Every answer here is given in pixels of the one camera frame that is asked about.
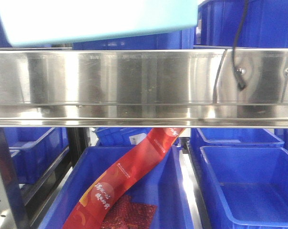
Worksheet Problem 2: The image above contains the roller track strip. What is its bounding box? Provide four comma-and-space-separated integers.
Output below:
179, 138, 211, 229

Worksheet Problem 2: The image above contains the perforated metal shelf post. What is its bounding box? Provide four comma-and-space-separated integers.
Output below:
0, 127, 30, 229

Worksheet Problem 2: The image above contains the dark blue bin rear right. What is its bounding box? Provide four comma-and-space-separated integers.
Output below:
190, 128, 284, 162

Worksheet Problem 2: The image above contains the red glitter paper sheet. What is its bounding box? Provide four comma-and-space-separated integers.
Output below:
101, 195, 157, 229

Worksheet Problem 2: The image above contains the black cable with plug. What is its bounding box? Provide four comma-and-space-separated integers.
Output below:
231, 0, 249, 91

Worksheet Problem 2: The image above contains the dark blue bin rear left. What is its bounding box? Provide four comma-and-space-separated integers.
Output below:
4, 127, 69, 184

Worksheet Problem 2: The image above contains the light blue plastic bin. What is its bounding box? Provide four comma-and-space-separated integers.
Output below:
0, 0, 198, 47

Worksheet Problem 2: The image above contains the dark blue crate upper shelf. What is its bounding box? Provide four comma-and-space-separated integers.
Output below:
195, 0, 288, 48

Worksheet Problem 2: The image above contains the stainless steel shelf rail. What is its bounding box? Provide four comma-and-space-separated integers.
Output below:
0, 49, 288, 128

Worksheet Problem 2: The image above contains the dark blue bin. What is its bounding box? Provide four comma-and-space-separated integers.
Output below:
190, 128, 284, 162
4, 127, 69, 184
39, 146, 194, 229
94, 127, 152, 146
201, 146, 288, 229

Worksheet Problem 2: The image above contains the red printed paper banner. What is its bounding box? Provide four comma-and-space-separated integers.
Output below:
63, 127, 184, 229

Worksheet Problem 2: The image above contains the dark blue bin rear centre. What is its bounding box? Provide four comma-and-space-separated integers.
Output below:
94, 127, 152, 146

